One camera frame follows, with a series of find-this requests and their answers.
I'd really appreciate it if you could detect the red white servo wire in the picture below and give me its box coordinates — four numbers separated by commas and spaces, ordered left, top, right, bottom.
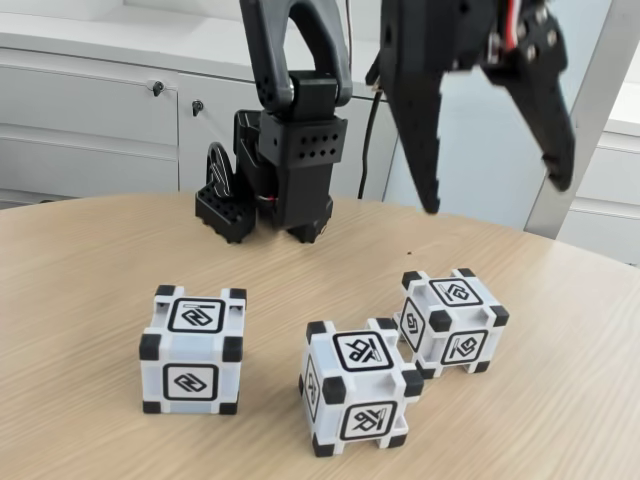
491, 0, 527, 54

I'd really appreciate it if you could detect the black camera cable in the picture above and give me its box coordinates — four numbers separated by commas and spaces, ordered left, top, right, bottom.
358, 89, 384, 201

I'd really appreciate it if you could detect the grey metal column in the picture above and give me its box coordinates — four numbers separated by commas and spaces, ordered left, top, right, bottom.
524, 0, 640, 241

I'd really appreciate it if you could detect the white low cabinet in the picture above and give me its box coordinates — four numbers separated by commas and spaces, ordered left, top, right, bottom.
0, 0, 407, 206

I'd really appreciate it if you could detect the white cube zigzag symbol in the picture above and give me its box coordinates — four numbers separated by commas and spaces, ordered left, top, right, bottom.
139, 284, 248, 416

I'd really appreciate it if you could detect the black round clamp knob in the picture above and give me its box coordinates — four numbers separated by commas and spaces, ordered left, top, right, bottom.
204, 141, 237, 201

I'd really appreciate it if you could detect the white cube lettered symbol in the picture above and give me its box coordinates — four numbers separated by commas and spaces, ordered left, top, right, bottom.
298, 319, 426, 459

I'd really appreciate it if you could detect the white drawer cabinet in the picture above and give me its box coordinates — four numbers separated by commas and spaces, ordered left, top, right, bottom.
554, 84, 640, 266

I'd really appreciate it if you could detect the white cube nested diamond symbol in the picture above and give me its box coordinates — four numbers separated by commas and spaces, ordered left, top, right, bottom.
397, 268, 511, 380

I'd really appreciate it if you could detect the black gripper camera module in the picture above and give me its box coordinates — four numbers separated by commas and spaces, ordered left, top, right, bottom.
365, 52, 388, 96

